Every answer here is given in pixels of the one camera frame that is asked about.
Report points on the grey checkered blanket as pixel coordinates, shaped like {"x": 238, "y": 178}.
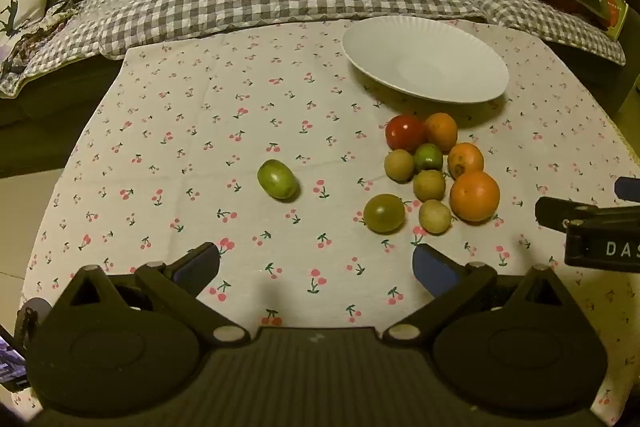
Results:
{"x": 225, "y": 2}

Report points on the dark floral cloth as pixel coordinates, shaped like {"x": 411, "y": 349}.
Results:
{"x": 47, "y": 19}

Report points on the cherry print tablecloth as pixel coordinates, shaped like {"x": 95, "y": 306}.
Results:
{"x": 200, "y": 132}

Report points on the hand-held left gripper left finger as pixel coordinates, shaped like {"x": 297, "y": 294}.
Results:
{"x": 197, "y": 264}

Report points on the yellow round fruit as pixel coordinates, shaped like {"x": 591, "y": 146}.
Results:
{"x": 429, "y": 185}
{"x": 399, "y": 165}
{"x": 435, "y": 216}

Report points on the small green round fruit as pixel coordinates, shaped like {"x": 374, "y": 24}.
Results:
{"x": 428, "y": 157}

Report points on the small orange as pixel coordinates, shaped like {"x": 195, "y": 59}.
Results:
{"x": 465, "y": 159}
{"x": 441, "y": 131}

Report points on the colourful book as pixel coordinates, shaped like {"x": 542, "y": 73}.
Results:
{"x": 615, "y": 14}

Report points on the smartphone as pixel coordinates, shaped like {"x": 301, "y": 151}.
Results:
{"x": 10, "y": 357}

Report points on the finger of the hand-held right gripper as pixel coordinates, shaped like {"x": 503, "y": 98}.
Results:
{"x": 560, "y": 212}
{"x": 627, "y": 189}

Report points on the white printed cushion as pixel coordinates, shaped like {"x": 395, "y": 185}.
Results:
{"x": 25, "y": 7}

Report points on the large orange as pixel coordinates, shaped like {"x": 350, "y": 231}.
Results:
{"x": 474, "y": 196}

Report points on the green tomato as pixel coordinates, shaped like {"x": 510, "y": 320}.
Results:
{"x": 384, "y": 213}

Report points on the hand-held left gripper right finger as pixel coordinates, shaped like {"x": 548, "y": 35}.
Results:
{"x": 435, "y": 269}

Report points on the white plate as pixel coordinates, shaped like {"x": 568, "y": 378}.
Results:
{"x": 425, "y": 62}

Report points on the green oval fruit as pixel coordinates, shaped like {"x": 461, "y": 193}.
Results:
{"x": 277, "y": 179}

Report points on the red tomato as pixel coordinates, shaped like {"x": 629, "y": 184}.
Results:
{"x": 405, "y": 133}

